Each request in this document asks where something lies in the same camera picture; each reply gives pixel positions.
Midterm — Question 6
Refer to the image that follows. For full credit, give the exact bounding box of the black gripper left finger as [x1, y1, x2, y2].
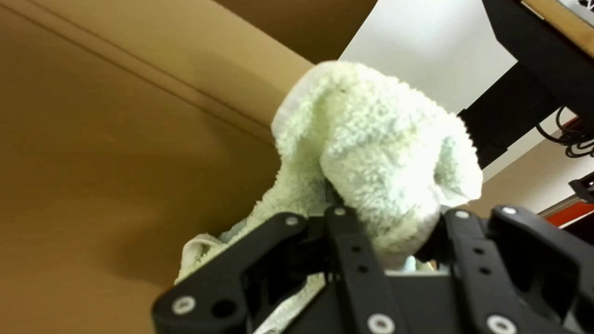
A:
[151, 204, 410, 334]

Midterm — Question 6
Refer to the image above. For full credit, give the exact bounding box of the brown cardboard box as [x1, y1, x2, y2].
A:
[0, 0, 381, 334]

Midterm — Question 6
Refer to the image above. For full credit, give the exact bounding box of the black metal stand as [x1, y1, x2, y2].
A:
[455, 0, 594, 171]

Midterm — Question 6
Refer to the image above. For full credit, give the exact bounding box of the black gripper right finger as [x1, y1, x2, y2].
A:
[425, 204, 594, 334]

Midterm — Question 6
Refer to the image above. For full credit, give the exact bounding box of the pale green terry cloth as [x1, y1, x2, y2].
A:
[175, 57, 485, 334]

